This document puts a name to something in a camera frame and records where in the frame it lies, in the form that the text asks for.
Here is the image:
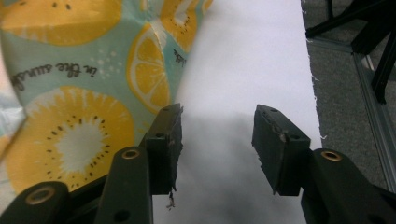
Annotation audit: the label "aluminium frame rail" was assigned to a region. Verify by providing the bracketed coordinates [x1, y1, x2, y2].
[306, 36, 396, 194]

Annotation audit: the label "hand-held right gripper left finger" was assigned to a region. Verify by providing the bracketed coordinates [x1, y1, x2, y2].
[93, 103, 184, 224]

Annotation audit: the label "black metal stand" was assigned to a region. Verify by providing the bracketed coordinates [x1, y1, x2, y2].
[304, 0, 396, 105]

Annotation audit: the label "fruit print fabric bag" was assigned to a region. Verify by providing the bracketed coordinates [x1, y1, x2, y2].
[0, 0, 215, 216]

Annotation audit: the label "white table cloth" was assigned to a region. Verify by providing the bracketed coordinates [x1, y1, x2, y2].
[152, 0, 323, 224]

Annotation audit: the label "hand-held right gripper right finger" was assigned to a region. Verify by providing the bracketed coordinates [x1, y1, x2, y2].
[251, 104, 396, 224]

